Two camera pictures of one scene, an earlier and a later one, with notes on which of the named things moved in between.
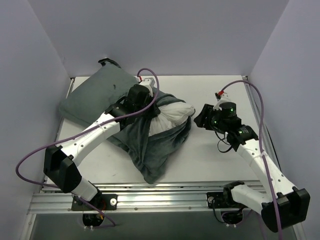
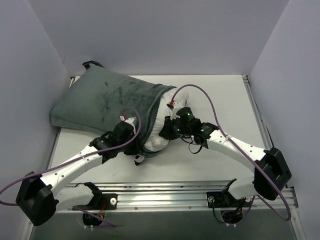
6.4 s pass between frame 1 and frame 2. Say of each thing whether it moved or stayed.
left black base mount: stayed
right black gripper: moved
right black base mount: stayed
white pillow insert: moved
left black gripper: moved
